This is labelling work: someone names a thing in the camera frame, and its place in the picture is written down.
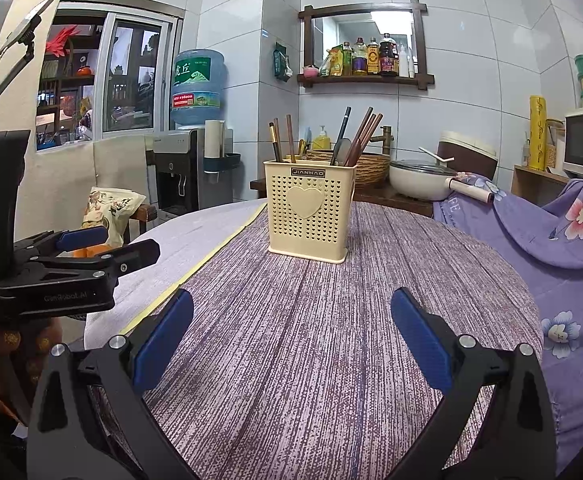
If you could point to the white rice paddle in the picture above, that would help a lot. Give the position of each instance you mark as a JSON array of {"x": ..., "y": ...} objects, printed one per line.
[{"x": 436, "y": 155}]

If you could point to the wooden display shelf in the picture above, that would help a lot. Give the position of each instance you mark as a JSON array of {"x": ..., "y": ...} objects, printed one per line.
[{"x": 66, "y": 90}]

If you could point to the printed snack bag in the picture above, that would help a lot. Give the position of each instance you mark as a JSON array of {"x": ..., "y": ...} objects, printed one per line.
[{"x": 106, "y": 210}]

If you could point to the wooden framed mirror shelf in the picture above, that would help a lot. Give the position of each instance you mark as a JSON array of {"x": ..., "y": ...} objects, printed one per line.
[{"x": 419, "y": 45}]

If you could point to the light wooden cabinet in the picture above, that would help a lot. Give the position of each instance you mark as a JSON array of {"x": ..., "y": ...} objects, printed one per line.
[{"x": 531, "y": 187}]

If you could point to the silver metal spoon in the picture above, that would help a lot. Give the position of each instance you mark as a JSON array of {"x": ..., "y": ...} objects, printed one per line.
[{"x": 342, "y": 152}]

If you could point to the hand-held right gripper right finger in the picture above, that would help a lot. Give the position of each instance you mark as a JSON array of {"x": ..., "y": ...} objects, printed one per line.
[{"x": 421, "y": 345}]

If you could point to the woven pattern basin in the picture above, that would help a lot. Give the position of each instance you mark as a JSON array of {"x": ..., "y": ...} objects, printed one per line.
[{"x": 371, "y": 170}]

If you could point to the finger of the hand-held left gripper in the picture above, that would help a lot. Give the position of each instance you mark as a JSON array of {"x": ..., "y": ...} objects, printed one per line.
[
  {"x": 131, "y": 255},
  {"x": 81, "y": 237}
]

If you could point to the green hanging packet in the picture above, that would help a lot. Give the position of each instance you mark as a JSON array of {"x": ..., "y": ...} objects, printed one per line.
[{"x": 281, "y": 62}]

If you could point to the pink bowl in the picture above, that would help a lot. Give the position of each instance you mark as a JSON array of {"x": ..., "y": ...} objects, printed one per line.
[{"x": 310, "y": 72}]

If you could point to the blue-grey wall rack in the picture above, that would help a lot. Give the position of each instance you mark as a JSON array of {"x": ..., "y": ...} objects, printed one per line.
[{"x": 229, "y": 162}]

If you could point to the glass storage jar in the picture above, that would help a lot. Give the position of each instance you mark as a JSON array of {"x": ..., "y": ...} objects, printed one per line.
[{"x": 554, "y": 152}]

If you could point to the brown wooden chopstick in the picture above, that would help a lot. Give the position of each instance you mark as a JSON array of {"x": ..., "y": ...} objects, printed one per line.
[
  {"x": 290, "y": 137},
  {"x": 279, "y": 140},
  {"x": 360, "y": 127},
  {"x": 365, "y": 135},
  {"x": 366, "y": 142}
]

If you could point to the sliding window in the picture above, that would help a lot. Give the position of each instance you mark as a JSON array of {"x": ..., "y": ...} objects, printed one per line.
[{"x": 106, "y": 85}]

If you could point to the black chopstick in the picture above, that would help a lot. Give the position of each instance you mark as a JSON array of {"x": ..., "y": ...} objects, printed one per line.
[
  {"x": 344, "y": 127},
  {"x": 273, "y": 137}
]

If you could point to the white squeeze bottle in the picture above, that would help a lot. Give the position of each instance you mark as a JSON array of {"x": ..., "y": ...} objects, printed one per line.
[{"x": 403, "y": 62}]

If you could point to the red decoration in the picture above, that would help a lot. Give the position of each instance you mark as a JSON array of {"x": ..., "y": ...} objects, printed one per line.
[{"x": 61, "y": 40}]

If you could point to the grey water dispenser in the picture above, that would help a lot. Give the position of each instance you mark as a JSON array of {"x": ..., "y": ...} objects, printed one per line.
[{"x": 176, "y": 175}]

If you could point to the cream plastic utensil holder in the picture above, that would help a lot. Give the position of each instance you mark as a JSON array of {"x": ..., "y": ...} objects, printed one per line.
[{"x": 306, "y": 220}]

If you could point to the yellow dish soap bottle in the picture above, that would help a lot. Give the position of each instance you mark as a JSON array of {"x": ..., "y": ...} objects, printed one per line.
[{"x": 321, "y": 140}]

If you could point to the brown white rice cooker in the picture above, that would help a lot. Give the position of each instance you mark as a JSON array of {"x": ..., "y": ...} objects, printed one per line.
[{"x": 471, "y": 157}]

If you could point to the dark wooden stool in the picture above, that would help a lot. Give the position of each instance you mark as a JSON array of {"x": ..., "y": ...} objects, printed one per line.
[{"x": 144, "y": 212}]

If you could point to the purple floral cloth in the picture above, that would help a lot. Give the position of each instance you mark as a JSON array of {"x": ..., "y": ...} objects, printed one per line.
[{"x": 546, "y": 270}]

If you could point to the bamboo style faucet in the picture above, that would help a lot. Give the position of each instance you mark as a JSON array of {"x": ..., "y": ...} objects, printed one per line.
[{"x": 386, "y": 137}]

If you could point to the yellow roll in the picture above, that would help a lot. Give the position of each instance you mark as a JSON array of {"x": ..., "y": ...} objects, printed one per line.
[{"x": 537, "y": 135}]

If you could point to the dark soy sauce bottle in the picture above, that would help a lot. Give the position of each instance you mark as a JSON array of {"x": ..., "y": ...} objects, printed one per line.
[{"x": 388, "y": 57}]

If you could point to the white paper cup tube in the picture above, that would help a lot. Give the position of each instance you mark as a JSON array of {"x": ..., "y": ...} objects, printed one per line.
[{"x": 214, "y": 140}]

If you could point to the yellow pouch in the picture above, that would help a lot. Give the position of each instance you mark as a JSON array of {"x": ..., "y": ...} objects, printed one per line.
[{"x": 336, "y": 62}]

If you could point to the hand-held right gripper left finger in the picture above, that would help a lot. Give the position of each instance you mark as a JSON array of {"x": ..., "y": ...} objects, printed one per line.
[{"x": 164, "y": 345}]

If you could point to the green-yellow oil bottle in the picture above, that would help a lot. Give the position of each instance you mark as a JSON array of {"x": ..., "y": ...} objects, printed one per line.
[{"x": 347, "y": 60}]

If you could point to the phone on stand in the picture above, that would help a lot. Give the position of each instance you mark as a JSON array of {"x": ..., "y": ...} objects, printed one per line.
[{"x": 26, "y": 22}]

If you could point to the purple label bottle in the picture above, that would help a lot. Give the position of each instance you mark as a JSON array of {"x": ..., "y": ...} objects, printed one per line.
[{"x": 360, "y": 60}]

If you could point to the small white bottle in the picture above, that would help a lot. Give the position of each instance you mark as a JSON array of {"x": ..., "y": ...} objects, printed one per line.
[{"x": 411, "y": 67}]

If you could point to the amber sauce bottle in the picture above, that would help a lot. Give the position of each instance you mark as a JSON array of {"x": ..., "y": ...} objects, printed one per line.
[{"x": 373, "y": 60}]

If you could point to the white pan with lid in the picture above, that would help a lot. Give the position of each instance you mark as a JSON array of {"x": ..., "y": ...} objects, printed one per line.
[{"x": 416, "y": 182}]

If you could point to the blue water jug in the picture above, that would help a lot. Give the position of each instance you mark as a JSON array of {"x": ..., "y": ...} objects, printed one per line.
[{"x": 199, "y": 85}]

